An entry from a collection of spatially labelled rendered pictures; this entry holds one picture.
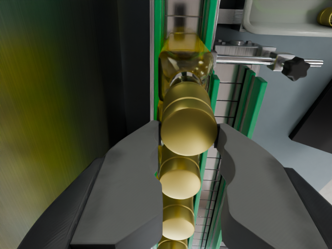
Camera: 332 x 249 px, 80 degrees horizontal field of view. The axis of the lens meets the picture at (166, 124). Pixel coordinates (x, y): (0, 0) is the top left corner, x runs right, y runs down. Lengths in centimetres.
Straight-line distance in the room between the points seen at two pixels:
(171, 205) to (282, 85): 49
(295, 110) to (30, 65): 62
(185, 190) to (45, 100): 14
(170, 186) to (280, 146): 58
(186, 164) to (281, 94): 50
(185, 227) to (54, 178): 13
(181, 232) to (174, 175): 7
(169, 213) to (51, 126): 14
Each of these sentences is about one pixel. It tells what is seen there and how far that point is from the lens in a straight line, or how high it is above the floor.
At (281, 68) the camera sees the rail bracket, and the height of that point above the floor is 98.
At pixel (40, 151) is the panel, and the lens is 21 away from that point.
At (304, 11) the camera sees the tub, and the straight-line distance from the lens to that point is 57.
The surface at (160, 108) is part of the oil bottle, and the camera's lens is 22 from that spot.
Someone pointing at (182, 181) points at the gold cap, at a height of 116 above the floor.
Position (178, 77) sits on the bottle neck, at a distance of 18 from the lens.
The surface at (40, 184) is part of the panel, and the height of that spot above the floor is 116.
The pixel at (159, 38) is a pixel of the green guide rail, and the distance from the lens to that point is 31.
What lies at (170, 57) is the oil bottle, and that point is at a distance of 20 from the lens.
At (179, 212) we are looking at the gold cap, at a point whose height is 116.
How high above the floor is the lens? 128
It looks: 60 degrees down
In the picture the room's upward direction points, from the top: 173 degrees counter-clockwise
